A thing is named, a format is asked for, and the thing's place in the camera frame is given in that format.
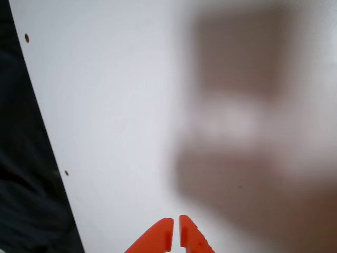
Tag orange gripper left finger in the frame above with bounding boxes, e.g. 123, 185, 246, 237
123, 217, 175, 253

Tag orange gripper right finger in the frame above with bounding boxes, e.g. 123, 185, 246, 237
179, 215, 216, 253

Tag person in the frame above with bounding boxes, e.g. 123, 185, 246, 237
0, 0, 85, 253

